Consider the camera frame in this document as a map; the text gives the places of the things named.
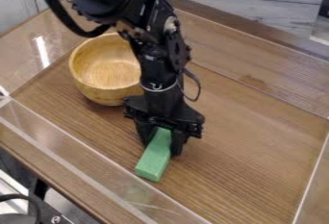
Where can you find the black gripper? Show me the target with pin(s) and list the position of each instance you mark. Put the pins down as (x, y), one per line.
(163, 109)

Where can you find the green wooden block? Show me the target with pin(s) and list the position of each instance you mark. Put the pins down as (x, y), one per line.
(154, 160)

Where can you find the brown wooden bowl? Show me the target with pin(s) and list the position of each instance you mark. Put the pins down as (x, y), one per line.
(106, 70)

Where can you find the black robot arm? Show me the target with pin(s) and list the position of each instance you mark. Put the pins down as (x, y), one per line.
(149, 25)

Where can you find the clear acrylic tray walls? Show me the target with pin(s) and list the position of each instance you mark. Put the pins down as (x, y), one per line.
(257, 170)

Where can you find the black table leg bracket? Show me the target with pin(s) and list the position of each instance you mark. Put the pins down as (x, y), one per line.
(51, 216)

